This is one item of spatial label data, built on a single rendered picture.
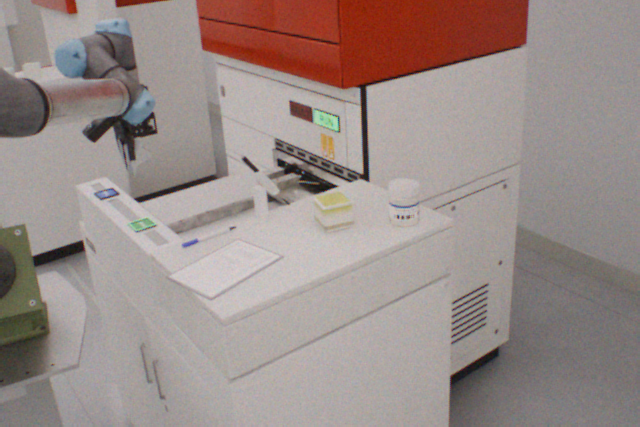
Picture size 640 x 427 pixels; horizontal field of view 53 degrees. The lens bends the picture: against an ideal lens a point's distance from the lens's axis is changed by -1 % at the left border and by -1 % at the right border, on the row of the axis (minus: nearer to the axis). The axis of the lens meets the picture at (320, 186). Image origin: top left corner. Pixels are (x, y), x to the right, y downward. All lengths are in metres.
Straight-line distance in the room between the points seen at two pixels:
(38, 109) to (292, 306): 0.60
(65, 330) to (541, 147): 2.37
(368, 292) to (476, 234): 0.87
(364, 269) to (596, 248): 1.99
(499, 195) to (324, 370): 1.05
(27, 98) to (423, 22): 1.11
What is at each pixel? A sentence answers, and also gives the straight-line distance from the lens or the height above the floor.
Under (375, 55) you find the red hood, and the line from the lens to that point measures 1.75.
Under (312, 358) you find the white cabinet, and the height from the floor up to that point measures 0.78.
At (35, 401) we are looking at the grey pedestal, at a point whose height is 0.65.
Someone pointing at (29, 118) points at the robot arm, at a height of 1.38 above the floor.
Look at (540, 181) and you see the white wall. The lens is 3.34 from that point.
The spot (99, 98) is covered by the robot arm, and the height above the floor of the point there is 1.36.
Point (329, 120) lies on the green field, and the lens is 1.86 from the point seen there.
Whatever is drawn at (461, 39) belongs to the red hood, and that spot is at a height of 1.29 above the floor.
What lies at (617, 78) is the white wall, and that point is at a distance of 2.99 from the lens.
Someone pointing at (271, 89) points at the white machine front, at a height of 1.14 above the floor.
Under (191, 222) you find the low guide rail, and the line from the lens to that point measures 1.94.
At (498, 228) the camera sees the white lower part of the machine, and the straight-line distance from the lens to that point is 2.34.
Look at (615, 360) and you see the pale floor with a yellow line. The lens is 2.81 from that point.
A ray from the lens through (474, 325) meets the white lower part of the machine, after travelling 2.46.
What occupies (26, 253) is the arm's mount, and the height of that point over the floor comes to 0.99.
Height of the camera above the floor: 1.66
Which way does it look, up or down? 23 degrees down
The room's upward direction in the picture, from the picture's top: 4 degrees counter-clockwise
